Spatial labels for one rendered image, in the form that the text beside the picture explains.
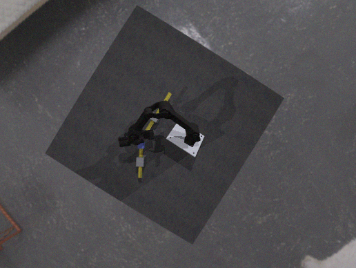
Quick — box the yellow square bar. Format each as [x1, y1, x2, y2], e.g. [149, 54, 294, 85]
[146, 93, 172, 130]

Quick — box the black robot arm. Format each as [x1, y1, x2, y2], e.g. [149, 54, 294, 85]
[118, 100, 201, 147]

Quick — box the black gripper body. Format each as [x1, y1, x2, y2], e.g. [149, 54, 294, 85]
[124, 130, 155, 140]

